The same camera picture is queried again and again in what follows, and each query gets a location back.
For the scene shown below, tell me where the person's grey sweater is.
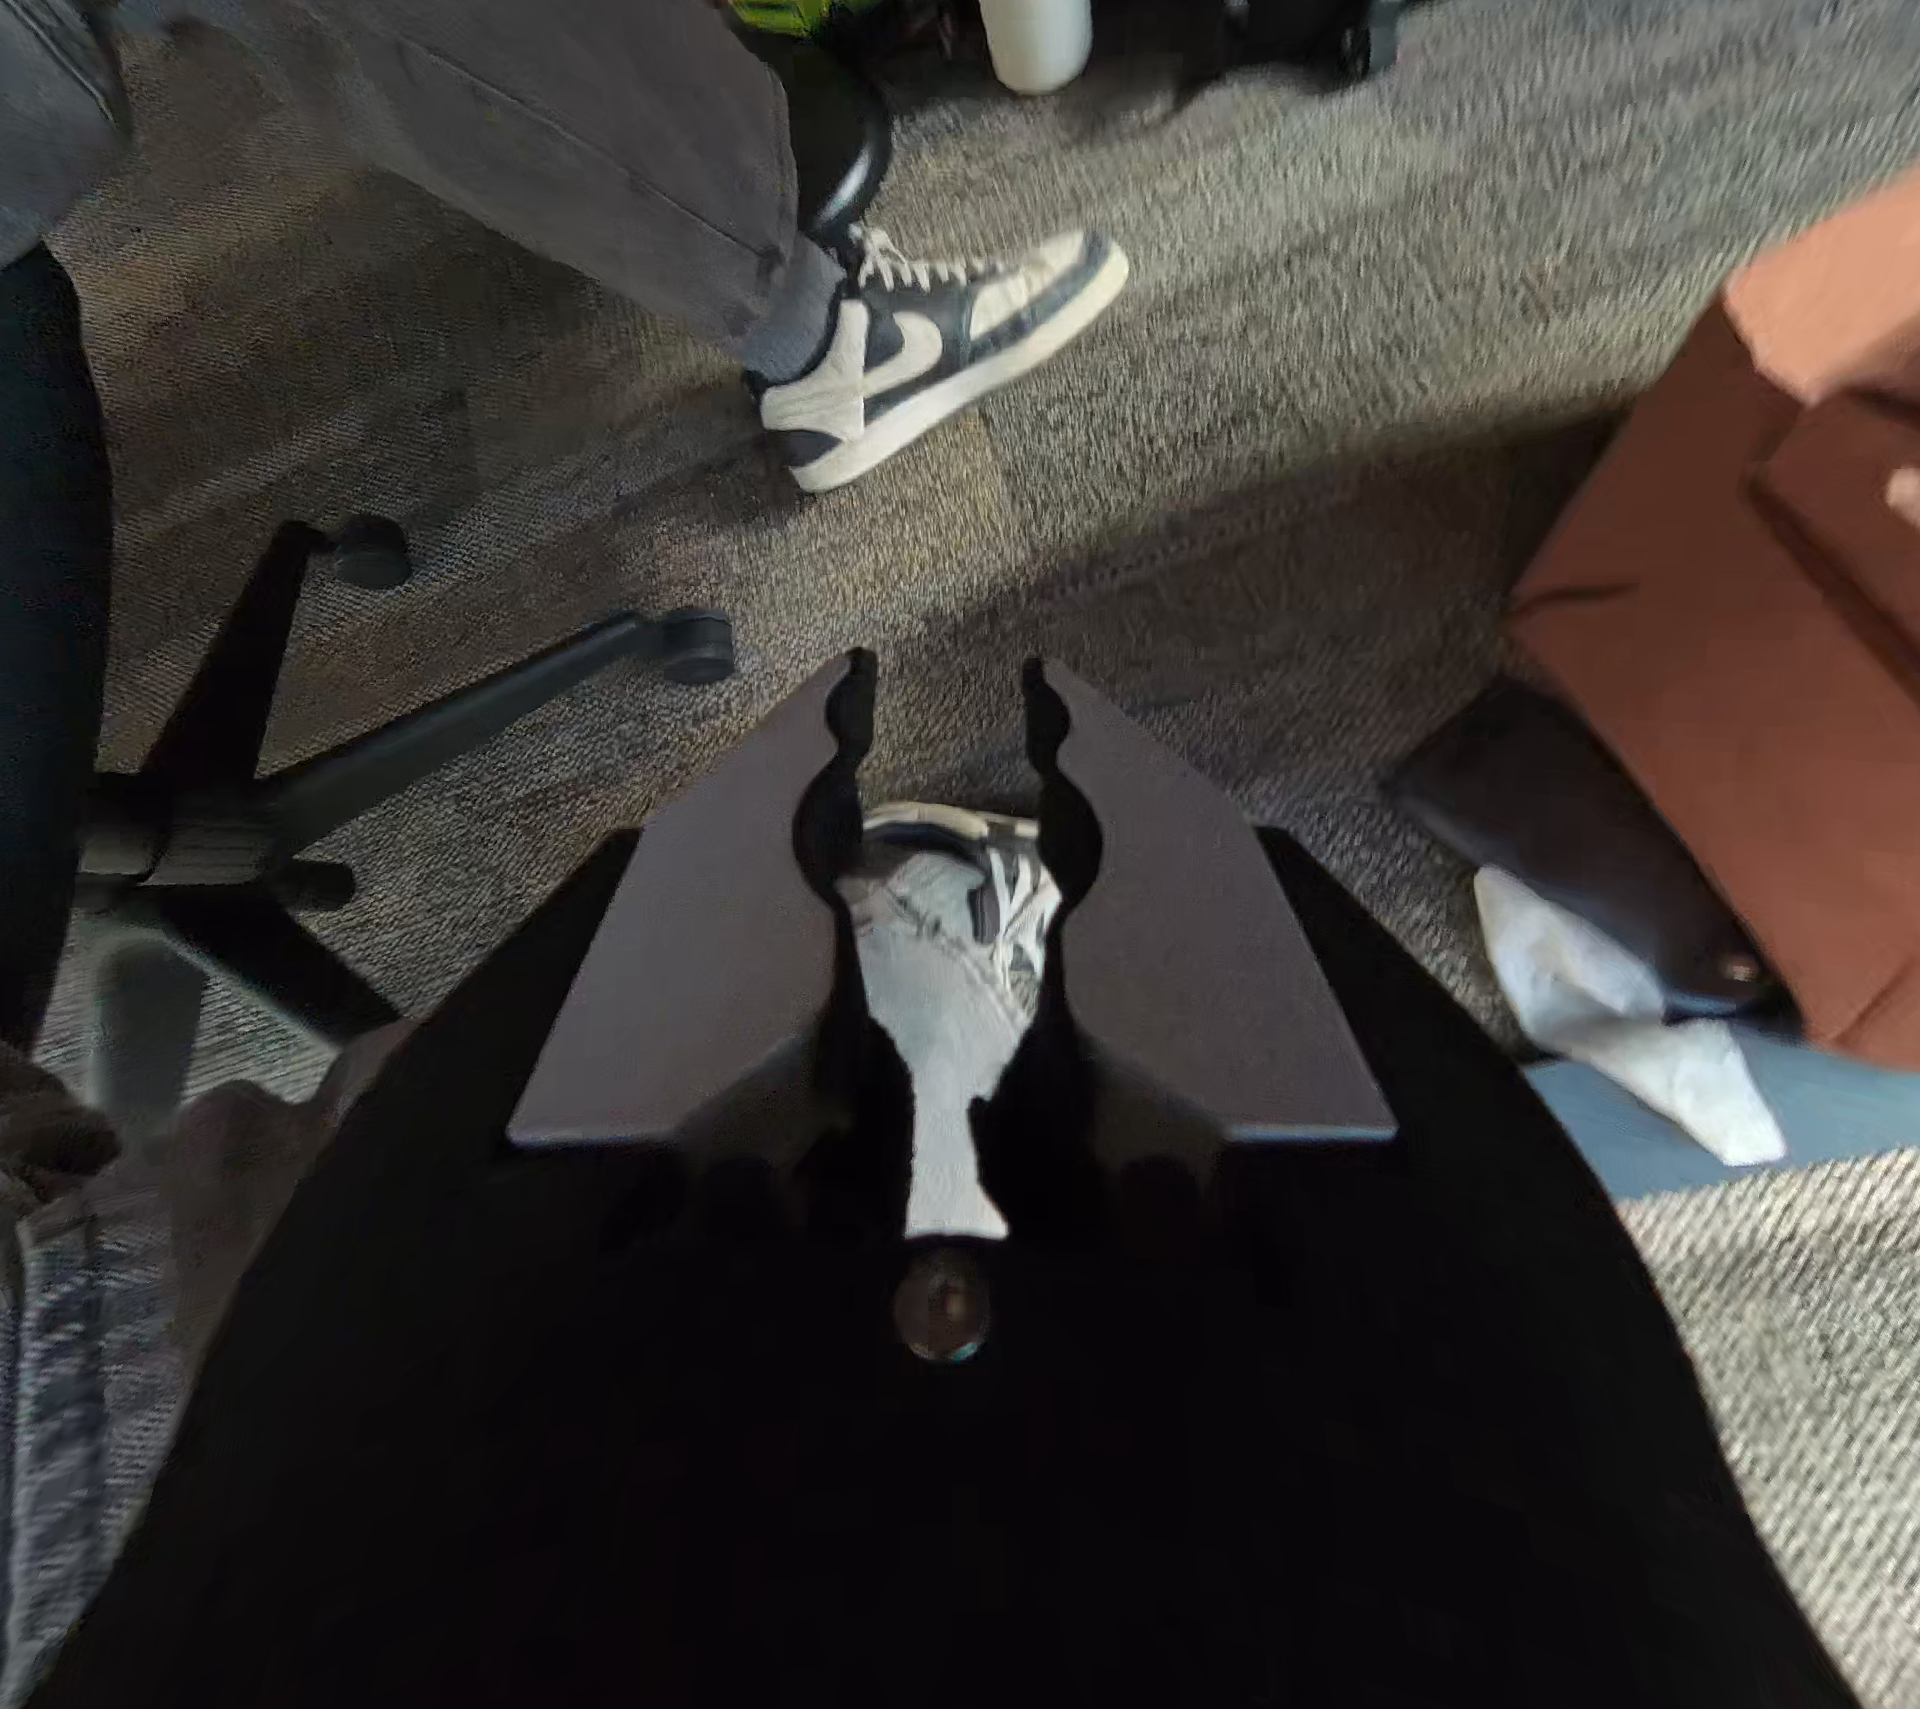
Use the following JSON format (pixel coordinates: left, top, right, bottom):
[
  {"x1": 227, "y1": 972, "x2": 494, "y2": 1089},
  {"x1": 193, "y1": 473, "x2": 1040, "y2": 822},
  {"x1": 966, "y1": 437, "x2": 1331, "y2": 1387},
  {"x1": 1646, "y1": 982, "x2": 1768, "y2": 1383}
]
[{"x1": 0, "y1": 1036, "x2": 407, "y2": 1699}]

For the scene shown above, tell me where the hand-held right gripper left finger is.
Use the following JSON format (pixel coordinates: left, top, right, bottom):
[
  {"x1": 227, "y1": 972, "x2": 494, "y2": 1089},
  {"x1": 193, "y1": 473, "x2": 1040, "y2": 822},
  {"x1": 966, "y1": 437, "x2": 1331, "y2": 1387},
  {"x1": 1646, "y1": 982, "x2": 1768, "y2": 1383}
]
[{"x1": 505, "y1": 651, "x2": 882, "y2": 1152}]

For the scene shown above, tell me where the brown storage bin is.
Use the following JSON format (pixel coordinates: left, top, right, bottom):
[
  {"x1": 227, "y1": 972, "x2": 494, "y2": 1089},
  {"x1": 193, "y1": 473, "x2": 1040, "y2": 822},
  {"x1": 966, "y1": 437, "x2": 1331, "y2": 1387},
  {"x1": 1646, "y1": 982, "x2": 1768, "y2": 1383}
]
[{"x1": 1506, "y1": 171, "x2": 1920, "y2": 1069}]

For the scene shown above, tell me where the person's sneaker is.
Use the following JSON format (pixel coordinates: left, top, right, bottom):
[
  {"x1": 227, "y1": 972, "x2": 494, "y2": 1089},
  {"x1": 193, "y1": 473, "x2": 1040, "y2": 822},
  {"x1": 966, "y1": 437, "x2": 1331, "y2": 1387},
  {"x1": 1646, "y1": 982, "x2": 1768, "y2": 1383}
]
[
  {"x1": 845, "y1": 800, "x2": 1061, "y2": 992},
  {"x1": 743, "y1": 225, "x2": 1131, "y2": 497}
]

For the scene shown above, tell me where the black floor stand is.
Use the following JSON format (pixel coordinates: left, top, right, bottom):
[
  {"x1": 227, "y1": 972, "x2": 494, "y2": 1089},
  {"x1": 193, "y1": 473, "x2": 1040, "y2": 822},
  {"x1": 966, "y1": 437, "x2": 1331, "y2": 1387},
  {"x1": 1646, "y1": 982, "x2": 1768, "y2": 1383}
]
[{"x1": 786, "y1": 40, "x2": 895, "y2": 236}]

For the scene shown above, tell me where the black office chair base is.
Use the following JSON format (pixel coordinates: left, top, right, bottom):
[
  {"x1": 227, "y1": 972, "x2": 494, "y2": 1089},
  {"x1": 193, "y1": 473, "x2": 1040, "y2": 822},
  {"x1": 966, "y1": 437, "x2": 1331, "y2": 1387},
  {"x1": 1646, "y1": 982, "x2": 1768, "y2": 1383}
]
[{"x1": 0, "y1": 238, "x2": 737, "y2": 1044}]

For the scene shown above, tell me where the person's left sneaker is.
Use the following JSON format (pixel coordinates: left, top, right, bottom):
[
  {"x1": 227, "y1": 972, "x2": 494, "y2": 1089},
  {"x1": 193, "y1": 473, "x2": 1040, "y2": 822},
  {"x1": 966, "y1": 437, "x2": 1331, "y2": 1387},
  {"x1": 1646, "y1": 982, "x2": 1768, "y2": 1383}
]
[{"x1": 743, "y1": 225, "x2": 1131, "y2": 497}]

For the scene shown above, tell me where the person's right sneaker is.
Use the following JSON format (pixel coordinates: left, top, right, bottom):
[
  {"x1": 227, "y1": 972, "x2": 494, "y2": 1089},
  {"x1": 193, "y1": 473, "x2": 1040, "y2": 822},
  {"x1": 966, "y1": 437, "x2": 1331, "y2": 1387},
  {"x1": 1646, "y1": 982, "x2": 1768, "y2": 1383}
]
[{"x1": 845, "y1": 800, "x2": 1061, "y2": 992}]

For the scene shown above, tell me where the black flat pouch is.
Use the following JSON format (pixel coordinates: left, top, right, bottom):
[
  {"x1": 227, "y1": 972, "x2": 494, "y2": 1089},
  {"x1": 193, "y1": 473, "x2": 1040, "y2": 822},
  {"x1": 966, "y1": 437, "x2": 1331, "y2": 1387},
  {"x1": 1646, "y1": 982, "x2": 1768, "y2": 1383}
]
[{"x1": 1385, "y1": 688, "x2": 1920, "y2": 1206}]

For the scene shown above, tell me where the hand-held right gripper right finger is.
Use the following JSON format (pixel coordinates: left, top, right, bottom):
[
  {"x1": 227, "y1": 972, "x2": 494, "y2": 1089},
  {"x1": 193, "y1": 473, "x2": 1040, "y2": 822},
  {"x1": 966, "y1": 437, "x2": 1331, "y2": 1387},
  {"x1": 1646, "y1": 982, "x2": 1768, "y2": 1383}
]
[{"x1": 1024, "y1": 657, "x2": 1398, "y2": 1146}]

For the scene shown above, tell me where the person's right leg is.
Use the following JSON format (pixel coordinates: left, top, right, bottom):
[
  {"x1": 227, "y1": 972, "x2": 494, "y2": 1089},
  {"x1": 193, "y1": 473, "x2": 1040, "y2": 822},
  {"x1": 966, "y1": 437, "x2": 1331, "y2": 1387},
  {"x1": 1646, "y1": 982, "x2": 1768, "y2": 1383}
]
[{"x1": 835, "y1": 870, "x2": 1059, "y2": 1243}]

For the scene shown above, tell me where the white crumpled paper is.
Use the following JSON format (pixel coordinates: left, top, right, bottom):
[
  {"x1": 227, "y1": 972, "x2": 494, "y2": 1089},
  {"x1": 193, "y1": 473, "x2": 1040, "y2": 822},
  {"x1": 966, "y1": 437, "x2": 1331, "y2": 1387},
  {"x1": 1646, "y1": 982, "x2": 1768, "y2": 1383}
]
[{"x1": 1473, "y1": 867, "x2": 1792, "y2": 1170}]

